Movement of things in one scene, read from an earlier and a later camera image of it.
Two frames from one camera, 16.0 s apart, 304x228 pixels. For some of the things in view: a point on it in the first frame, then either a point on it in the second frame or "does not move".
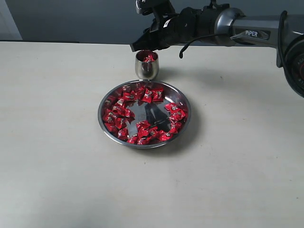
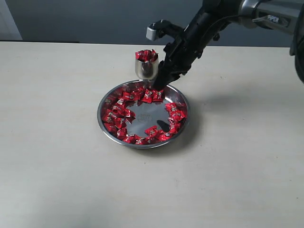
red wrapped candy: [175, 126] does not move
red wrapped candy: [128, 96] does not move
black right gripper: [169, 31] -> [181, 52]
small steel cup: [147, 63] does not move
